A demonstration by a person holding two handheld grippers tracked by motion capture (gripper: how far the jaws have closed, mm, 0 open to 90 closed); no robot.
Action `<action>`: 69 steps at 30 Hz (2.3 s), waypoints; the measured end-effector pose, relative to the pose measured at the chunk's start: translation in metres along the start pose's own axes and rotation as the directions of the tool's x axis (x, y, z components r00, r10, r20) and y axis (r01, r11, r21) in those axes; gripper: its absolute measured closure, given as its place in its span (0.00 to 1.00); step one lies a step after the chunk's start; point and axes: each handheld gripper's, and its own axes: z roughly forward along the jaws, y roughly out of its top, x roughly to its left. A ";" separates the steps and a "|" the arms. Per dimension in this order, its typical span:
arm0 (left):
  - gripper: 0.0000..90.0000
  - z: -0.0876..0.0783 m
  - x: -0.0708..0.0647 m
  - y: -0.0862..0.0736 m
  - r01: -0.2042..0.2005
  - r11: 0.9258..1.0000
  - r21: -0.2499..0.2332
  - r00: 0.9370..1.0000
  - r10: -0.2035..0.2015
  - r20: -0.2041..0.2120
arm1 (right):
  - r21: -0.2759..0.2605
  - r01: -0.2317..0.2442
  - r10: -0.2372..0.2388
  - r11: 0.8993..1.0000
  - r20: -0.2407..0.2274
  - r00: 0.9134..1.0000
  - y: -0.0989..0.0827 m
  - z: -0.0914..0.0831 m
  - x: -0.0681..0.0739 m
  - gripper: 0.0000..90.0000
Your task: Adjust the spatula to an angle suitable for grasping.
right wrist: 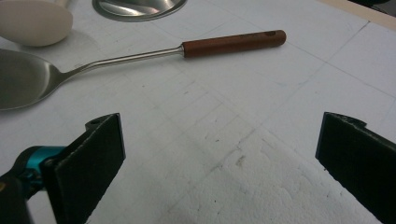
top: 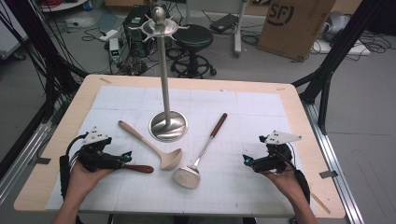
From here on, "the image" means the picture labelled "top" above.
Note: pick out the cardboard box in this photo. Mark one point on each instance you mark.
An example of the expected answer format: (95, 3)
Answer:
(295, 34)

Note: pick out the grey rounded device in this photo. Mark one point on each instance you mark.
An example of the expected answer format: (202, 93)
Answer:
(337, 25)

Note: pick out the black flat device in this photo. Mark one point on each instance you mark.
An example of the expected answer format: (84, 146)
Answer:
(224, 22)

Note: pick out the steel utensil stand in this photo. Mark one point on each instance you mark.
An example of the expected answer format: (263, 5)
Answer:
(164, 77)

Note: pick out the aluminium rail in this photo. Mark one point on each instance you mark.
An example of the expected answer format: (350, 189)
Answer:
(21, 161)
(330, 155)

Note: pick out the grey tape piece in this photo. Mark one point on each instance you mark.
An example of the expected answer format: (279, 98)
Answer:
(43, 160)
(328, 174)

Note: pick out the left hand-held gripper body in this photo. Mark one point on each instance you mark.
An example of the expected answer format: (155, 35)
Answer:
(96, 158)

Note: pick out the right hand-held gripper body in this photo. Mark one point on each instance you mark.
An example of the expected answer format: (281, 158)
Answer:
(274, 160)

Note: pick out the white stand post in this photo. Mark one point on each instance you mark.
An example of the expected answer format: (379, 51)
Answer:
(238, 37)

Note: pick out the white power strip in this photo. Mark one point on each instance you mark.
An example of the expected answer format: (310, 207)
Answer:
(109, 34)

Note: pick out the black round stool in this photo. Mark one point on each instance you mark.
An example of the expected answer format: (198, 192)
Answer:
(193, 37)

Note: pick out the white flat board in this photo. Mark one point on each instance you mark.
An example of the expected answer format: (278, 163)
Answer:
(358, 50)

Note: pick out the white grid mat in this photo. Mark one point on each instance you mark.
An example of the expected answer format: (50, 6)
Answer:
(233, 124)

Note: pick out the black computer tower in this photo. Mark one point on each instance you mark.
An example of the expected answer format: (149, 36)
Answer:
(127, 28)

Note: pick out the person's left hand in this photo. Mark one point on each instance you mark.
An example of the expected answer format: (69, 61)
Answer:
(81, 183)

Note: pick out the beige ladle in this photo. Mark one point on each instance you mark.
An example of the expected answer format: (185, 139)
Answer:
(140, 137)

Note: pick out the person's right hand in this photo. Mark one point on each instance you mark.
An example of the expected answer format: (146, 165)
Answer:
(288, 183)

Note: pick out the small device with green display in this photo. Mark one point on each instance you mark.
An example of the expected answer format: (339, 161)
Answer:
(114, 46)

